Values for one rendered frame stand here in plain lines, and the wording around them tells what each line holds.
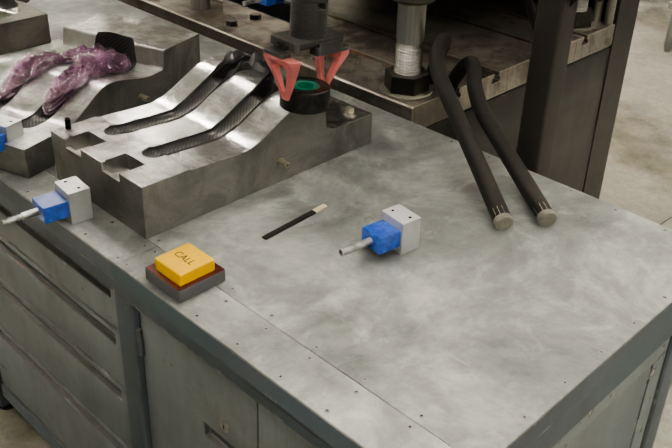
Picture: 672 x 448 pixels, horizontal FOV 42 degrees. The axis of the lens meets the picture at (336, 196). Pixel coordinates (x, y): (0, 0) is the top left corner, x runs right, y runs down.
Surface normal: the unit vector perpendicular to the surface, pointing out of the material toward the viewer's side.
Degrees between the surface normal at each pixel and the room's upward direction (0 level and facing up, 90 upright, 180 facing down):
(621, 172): 0
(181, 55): 90
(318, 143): 90
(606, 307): 0
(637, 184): 0
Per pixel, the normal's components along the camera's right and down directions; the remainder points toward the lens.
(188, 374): -0.70, 0.33
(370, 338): 0.03, -0.87
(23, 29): 0.71, 0.37
